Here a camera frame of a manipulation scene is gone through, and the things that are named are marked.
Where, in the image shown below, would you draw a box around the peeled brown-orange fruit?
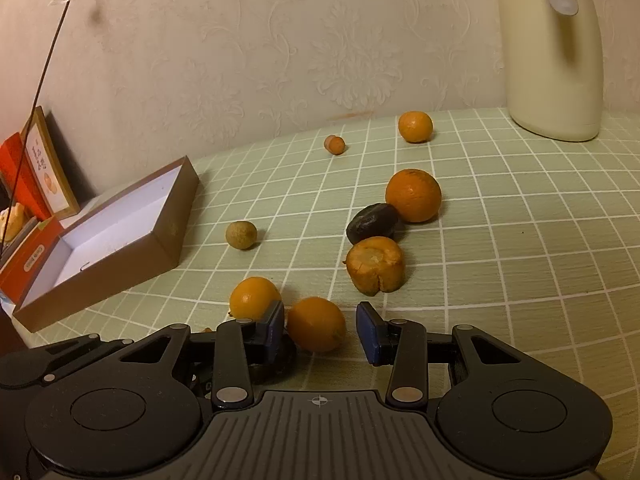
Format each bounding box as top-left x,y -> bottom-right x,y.
344,236 -> 406,297

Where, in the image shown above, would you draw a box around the right near orange tangerine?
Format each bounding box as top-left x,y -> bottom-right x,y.
286,297 -> 346,353

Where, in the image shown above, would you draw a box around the red gift box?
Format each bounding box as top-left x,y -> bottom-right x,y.
1,217 -> 63,307

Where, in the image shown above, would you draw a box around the dark brown round fruit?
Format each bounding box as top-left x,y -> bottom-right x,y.
346,203 -> 400,245

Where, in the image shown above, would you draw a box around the wooden picture frame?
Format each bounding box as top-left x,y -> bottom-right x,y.
21,106 -> 80,220

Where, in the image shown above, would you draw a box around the beige longan fruit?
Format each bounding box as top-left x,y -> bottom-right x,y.
224,221 -> 258,250

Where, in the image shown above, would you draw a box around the red book upright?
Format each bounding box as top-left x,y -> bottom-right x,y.
0,132 -> 51,221

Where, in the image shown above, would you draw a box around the cream thermos jug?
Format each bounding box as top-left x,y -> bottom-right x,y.
498,0 -> 603,142

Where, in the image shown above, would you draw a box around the green checkered tablecloth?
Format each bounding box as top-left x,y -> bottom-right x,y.
26,108 -> 639,479

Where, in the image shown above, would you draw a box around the black power cable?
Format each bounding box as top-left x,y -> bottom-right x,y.
0,0 -> 84,256

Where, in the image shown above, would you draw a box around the small orange tangerine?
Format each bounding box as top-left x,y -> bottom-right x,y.
398,110 -> 434,143

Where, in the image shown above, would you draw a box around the brown cardboard box white inside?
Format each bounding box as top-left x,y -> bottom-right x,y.
12,156 -> 200,333

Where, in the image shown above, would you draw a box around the plush toy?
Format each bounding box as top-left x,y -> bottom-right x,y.
1,203 -> 28,243

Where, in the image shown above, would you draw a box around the tiny orange kumquat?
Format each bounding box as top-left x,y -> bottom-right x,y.
323,134 -> 346,156

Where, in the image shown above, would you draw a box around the large orange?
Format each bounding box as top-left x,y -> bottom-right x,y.
385,169 -> 442,223

